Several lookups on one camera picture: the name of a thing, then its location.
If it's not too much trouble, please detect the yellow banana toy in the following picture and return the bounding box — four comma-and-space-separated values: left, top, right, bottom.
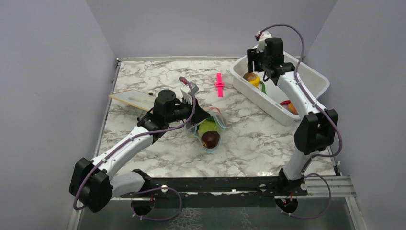
250, 75, 261, 88

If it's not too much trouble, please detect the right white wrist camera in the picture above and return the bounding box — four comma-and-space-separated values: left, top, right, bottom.
255, 31, 272, 42

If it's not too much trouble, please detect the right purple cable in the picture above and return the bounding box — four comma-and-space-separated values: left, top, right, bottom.
258, 24, 344, 178

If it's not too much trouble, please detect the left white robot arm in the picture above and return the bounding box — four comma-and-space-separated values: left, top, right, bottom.
68, 88, 210, 213

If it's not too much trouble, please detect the red chili pepper toy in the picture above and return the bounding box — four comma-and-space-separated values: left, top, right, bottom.
279, 100, 291, 105

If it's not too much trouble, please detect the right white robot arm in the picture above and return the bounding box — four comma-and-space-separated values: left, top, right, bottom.
247, 38, 338, 195

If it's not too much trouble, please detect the peach toy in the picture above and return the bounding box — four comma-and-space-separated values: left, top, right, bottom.
287, 103, 298, 115

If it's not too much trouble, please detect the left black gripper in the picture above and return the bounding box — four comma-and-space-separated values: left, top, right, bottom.
166, 95, 211, 126

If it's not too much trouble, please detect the white plastic bin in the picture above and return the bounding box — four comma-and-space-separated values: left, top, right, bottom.
230, 56, 330, 126

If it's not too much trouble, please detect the dark maroon plum toy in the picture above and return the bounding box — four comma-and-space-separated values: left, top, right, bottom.
201, 130, 220, 149

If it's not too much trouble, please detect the green cucumber toy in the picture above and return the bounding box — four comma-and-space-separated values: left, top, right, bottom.
260, 81, 267, 94

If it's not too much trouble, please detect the pink plastic clip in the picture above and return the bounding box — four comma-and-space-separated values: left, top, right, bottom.
215, 73, 225, 97

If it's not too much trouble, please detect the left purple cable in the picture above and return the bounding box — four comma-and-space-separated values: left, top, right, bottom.
73, 76, 197, 211

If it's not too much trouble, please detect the green cabbage toy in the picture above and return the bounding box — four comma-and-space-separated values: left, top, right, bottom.
197, 120, 219, 136

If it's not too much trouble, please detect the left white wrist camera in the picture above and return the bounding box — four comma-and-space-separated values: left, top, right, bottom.
180, 83, 199, 105

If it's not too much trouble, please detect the clear zip top bag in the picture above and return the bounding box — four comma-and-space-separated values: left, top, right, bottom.
186, 106, 227, 153

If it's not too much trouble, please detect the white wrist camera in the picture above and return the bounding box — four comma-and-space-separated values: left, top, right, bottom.
255, 31, 272, 42
180, 83, 199, 105

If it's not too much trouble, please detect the black metal base rail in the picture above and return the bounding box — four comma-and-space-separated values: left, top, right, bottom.
121, 169, 308, 209

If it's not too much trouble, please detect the dark green pepper toy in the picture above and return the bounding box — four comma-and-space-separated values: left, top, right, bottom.
206, 117, 216, 123

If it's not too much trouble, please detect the purple cable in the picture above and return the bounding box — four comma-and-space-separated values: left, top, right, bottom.
73, 76, 197, 211
258, 24, 344, 178

